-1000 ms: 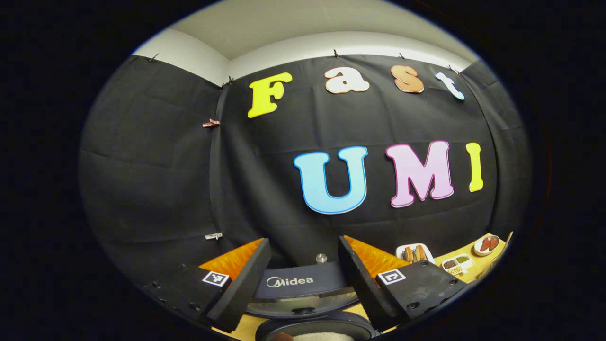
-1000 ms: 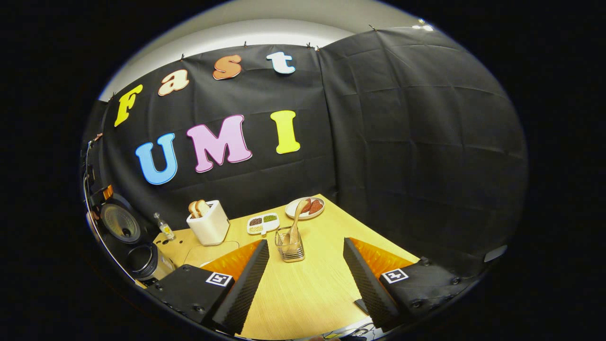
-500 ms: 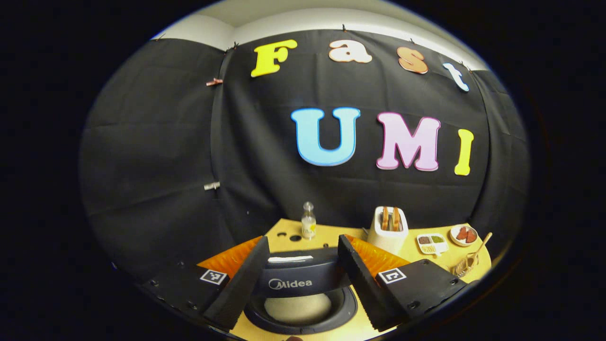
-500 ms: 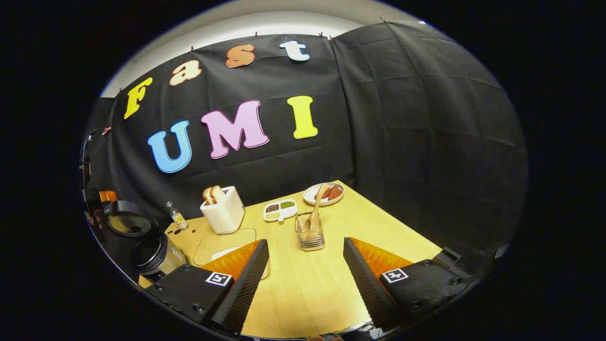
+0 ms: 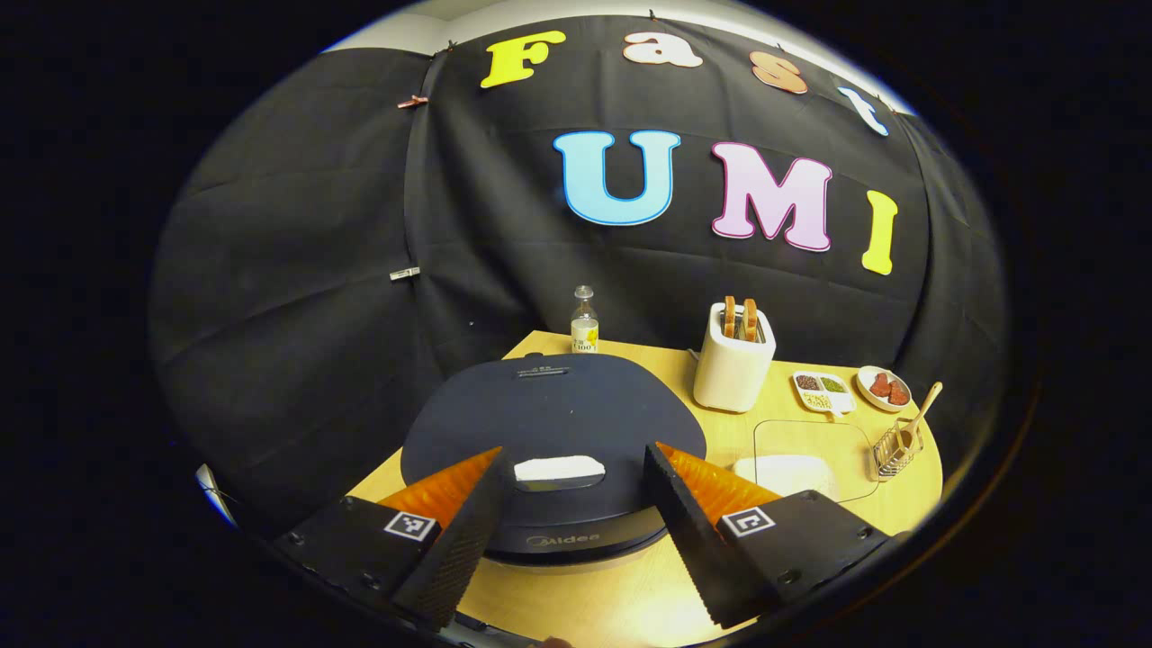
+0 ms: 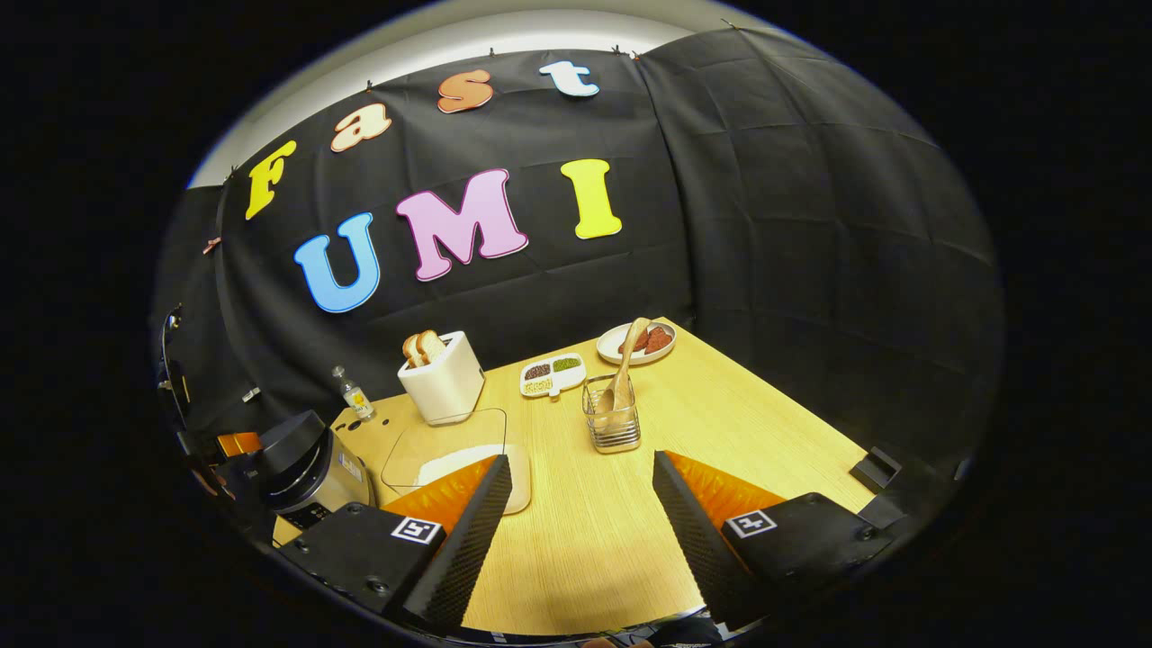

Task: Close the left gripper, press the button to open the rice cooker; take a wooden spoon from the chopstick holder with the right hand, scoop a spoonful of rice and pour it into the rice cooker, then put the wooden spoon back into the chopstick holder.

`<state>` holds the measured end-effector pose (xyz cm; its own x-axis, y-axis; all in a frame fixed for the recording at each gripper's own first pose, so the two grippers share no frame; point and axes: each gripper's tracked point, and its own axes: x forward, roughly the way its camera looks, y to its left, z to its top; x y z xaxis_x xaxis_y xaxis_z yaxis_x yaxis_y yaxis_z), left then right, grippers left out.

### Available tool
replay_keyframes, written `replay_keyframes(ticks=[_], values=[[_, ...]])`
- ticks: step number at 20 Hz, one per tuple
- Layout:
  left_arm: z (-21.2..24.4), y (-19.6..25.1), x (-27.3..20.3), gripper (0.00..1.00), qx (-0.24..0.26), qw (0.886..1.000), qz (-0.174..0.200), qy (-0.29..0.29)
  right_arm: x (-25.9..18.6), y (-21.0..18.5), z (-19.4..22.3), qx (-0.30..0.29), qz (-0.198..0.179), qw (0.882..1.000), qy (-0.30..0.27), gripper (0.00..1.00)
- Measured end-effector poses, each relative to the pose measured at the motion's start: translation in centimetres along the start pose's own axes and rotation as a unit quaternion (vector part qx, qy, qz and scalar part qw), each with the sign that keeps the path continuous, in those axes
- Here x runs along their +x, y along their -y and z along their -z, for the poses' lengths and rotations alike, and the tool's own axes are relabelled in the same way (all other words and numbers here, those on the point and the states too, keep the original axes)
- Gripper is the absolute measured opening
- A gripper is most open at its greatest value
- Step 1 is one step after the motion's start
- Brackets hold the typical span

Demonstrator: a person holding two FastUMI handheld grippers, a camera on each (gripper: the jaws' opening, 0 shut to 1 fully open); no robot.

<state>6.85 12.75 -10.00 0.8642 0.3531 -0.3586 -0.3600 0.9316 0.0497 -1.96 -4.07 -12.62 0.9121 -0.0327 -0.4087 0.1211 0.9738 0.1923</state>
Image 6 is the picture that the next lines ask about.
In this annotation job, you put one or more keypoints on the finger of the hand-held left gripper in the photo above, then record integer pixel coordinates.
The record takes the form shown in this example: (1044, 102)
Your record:
(238, 444)

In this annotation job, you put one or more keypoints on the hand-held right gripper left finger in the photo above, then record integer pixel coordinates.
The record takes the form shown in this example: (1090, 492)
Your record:
(463, 558)

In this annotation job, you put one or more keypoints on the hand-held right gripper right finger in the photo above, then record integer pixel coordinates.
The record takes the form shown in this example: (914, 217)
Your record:
(702, 549)

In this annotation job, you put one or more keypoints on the black rice cooker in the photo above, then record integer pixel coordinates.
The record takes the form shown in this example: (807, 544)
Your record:
(342, 477)

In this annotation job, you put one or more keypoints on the wooden spoon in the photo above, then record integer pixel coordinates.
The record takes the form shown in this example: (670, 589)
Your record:
(630, 351)

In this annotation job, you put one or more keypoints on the white container with clear lid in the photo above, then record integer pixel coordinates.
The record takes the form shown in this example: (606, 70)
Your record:
(517, 490)

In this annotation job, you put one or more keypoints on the small clear bottle yellow label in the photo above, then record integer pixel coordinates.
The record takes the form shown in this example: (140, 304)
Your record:
(357, 400)

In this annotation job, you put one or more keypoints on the white toaster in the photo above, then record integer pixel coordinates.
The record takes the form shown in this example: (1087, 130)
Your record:
(445, 387)

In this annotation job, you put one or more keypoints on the small black block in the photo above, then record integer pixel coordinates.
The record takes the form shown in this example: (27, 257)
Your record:
(875, 470)

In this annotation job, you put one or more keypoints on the toast bread slice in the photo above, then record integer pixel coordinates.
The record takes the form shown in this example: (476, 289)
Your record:
(432, 346)
(412, 351)

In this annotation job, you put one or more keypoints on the white divided dish with beans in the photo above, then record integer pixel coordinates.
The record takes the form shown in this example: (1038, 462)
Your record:
(576, 378)

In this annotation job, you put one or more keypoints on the red meat piece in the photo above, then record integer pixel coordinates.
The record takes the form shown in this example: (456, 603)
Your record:
(640, 342)
(660, 339)

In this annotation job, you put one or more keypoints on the round white plate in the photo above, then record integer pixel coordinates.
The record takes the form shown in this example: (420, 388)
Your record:
(608, 349)

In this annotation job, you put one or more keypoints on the black backdrop cloth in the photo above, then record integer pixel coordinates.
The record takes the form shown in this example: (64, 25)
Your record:
(765, 225)

